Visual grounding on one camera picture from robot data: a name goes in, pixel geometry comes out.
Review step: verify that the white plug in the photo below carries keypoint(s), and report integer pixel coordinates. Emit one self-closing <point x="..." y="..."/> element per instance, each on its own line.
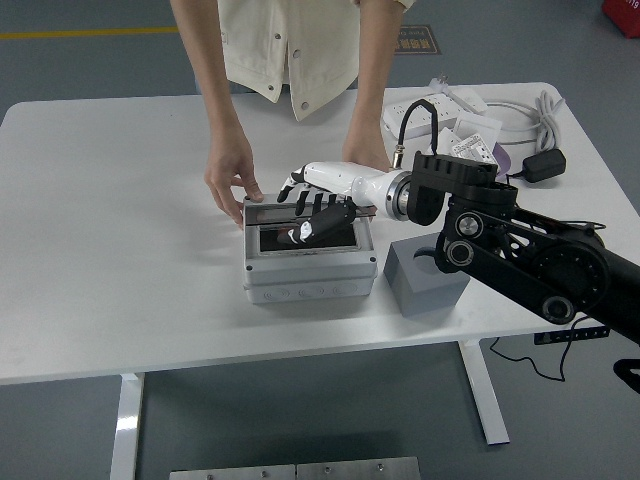
<point x="467" y="99"/>

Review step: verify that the grey metal plate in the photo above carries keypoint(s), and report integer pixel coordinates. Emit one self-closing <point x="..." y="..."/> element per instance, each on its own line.
<point x="232" y="473"/>
<point x="357" y="470"/>

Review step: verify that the grey plastic junction box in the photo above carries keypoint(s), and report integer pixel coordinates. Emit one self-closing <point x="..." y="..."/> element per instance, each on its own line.
<point x="310" y="275"/>

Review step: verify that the black yellow floor sign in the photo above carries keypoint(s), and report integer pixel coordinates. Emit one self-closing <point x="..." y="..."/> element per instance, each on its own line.
<point x="420" y="42"/>

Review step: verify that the packaged white wall socket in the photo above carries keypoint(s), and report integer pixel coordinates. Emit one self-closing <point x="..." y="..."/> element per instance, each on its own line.
<point x="472" y="150"/>

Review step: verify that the white power strip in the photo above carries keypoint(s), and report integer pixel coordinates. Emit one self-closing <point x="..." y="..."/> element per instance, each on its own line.
<point x="420" y="117"/>

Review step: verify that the person's left forearm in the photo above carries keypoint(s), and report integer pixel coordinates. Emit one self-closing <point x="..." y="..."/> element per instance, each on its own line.
<point x="372" y="85"/>

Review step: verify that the person's left hand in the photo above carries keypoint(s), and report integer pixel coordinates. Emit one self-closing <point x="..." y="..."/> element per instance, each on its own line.
<point x="367" y="150"/>

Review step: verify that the white flat package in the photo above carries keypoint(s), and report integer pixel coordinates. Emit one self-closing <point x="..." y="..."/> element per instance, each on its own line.
<point x="446" y="142"/>

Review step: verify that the person's right forearm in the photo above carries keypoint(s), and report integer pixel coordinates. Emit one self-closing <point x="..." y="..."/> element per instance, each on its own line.
<point x="215" y="75"/>

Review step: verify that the red object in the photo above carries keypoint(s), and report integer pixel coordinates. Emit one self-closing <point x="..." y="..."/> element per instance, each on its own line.
<point x="622" y="17"/>

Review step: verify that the black power adapter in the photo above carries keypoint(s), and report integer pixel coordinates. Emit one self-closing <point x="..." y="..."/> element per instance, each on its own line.
<point x="544" y="165"/>

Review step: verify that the person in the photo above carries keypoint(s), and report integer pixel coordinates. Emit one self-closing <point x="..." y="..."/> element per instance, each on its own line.
<point x="310" y="50"/>

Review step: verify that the smoked transparent box lid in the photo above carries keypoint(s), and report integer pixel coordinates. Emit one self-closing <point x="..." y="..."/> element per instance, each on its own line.
<point x="270" y="212"/>

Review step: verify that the white table leg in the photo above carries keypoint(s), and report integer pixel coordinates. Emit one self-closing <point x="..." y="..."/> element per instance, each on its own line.
<point x="126" y="425"/>
<point x="487" y="400"/>

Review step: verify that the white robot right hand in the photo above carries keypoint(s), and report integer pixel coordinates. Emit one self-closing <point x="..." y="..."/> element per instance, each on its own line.
<point x="335" y="175"/>

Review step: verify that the person's right hand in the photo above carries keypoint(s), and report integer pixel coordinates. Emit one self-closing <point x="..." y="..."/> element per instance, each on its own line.
<point x="225" y="170"/>

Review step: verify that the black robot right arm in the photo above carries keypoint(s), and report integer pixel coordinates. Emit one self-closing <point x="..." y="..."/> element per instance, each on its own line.
<point x="525" y="270"/>

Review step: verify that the white translucent square package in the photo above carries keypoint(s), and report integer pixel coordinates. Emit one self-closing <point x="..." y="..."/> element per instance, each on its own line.
<point x="480" y="125"/>

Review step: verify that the grey block battery holder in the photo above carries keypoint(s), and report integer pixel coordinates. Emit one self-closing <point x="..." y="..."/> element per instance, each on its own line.
<point x="425" y="295"/>

